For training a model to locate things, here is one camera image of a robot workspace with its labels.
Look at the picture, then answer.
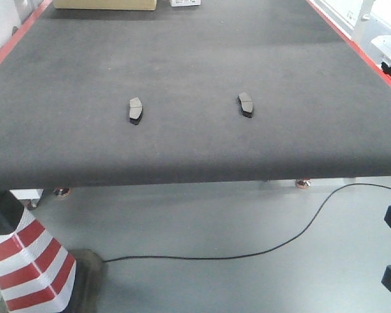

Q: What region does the black floor cable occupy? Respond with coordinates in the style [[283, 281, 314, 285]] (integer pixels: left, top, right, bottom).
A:
[[102, 183, 391, 263]]

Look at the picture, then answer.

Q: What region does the black conveyor belt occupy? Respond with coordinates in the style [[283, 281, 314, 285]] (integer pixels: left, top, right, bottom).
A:
[[0, 1, 391, 190]]

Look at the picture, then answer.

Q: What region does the grey brake pad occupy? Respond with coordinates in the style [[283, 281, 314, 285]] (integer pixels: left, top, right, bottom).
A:
[[129, 97, 143, 125], [238, 92, 254, 118]]

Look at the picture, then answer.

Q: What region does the white long box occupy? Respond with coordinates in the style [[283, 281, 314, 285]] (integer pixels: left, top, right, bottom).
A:
[[169, 0, 201, 7]]

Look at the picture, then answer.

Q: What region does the cardboard box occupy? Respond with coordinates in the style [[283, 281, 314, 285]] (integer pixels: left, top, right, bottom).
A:
[[53, 0, 157, 11]]

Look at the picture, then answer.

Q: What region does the left striped traffic cone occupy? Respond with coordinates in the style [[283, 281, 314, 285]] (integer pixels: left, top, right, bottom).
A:
[[0, 191, 103, 312]]

